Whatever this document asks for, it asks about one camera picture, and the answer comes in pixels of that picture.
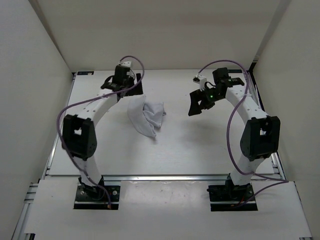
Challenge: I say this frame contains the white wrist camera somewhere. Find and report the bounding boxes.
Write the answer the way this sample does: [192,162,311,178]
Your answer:
[192,74,207,92]
[119,60,132,69]

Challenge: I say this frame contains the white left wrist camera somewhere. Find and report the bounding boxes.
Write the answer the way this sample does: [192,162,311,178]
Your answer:
[119,60,132,69]

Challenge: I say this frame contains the white fabric skirt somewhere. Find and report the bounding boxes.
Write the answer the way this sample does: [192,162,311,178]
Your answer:
[127,95,167,138]

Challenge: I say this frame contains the aluminium left front frame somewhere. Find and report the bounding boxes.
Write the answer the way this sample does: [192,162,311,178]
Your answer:
[11,182,42,240]

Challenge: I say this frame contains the blue left corner label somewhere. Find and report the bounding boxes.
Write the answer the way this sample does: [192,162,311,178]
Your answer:
[76,71,94,76]

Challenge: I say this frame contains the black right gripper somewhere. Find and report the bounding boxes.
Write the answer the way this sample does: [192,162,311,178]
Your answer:
[188,86,224,116]

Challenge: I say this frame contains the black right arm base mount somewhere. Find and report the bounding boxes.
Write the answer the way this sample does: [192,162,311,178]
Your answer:
[207,179,258,212]

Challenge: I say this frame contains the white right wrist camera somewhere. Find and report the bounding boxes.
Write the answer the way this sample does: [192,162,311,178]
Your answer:
[192,74,207,92]

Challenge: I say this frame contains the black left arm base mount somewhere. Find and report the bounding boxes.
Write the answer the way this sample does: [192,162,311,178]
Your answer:
[73,184,121,210]

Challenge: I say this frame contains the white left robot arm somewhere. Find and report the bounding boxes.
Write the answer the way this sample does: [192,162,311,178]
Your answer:
[61,61,143,200]

